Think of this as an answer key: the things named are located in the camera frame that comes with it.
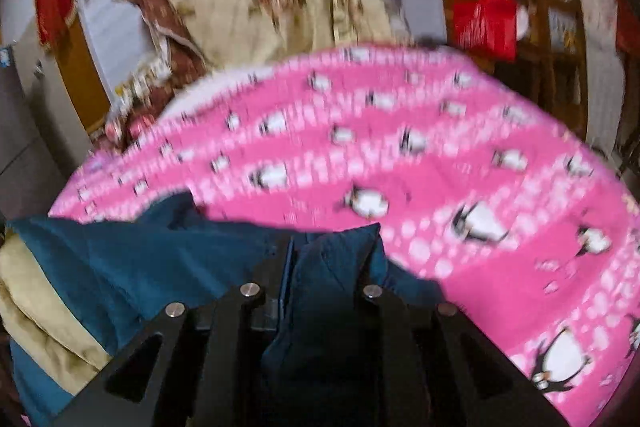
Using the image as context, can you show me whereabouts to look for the red gift bag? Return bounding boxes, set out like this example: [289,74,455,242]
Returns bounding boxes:
[451,0,518,63]

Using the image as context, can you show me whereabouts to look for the grey refrigerator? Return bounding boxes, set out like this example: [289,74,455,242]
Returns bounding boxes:
[0,46,64,220]

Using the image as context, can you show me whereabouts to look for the blue puffer jacket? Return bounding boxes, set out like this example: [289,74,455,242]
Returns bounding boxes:
[1,193,444,426]

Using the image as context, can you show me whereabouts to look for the pink penguin bedsheet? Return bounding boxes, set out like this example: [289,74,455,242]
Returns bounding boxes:
[51,46,639,426]

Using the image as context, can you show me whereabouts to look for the wooden shelf rack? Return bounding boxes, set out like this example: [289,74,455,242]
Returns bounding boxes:
[494,0,588,140]

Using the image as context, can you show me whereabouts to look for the brown floral crumpled bedding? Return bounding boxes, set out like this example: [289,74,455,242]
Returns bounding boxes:
[103,58,206,152]

